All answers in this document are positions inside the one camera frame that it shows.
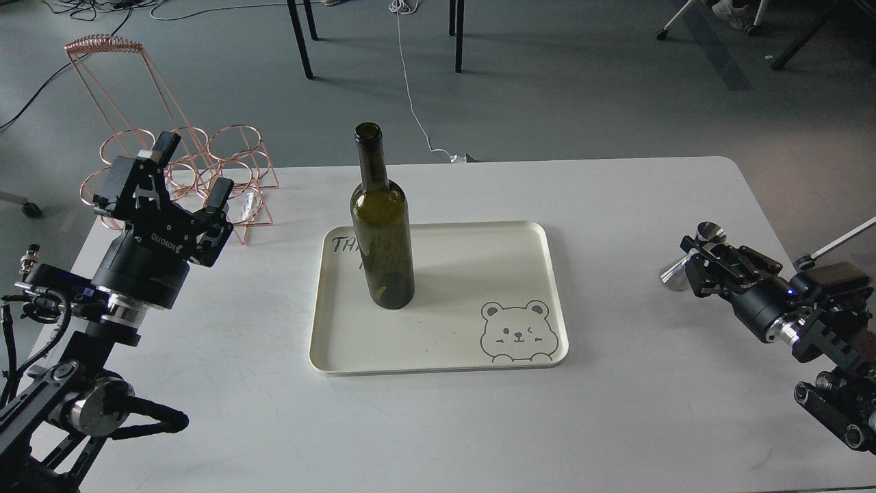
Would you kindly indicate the black table leg left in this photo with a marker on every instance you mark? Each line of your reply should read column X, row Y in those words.
column 301, row 14

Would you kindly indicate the black table leg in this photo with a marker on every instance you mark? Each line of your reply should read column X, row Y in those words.
column 301, row 14
column 456, row 11

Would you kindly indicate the dark green wine bottle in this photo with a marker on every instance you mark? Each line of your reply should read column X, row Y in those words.
column 379, row 213

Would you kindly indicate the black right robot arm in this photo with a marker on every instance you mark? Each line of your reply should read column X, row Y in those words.
column 821, row 311

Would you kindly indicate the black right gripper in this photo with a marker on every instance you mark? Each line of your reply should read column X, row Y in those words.
column 762, row 304

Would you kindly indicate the copper wire wine rack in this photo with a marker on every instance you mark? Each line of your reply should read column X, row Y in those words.
column 237, row 152

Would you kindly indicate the black table leg right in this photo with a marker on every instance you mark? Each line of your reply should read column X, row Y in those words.
column 456, row 11

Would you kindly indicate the caster wheel at left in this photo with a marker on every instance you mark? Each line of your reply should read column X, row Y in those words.
column 28, row 208

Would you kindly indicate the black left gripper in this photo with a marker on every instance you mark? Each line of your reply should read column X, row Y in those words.
column 150, row 259

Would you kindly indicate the cream bear serving tray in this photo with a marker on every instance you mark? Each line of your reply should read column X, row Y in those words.
column 485, row 298

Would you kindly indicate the white stand with caster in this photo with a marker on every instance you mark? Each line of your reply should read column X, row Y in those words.
column 805, row 262

